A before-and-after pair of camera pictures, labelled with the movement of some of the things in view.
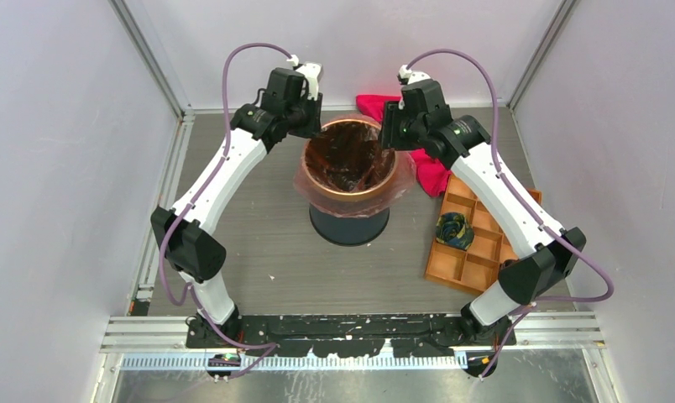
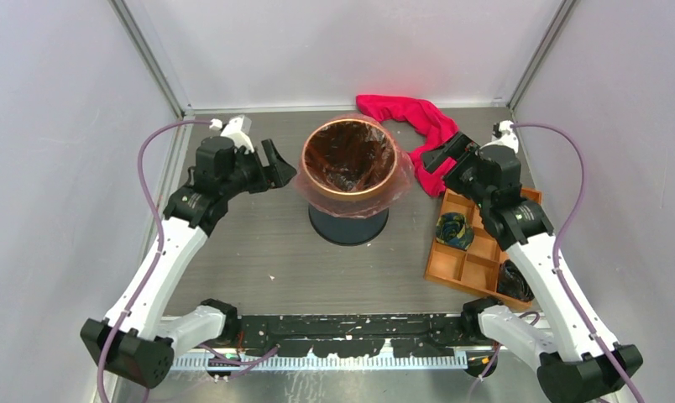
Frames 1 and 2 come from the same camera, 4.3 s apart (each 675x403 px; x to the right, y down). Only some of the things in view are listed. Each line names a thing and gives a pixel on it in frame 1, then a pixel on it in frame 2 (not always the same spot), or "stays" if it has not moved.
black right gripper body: (399, 131) → (463, 177)
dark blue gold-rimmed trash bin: (347, 179) stays
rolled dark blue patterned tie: (452, 229) stays
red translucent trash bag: (344, 172) stays
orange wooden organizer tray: (475, 269) stays
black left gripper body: (304, 117) → (253, 176)
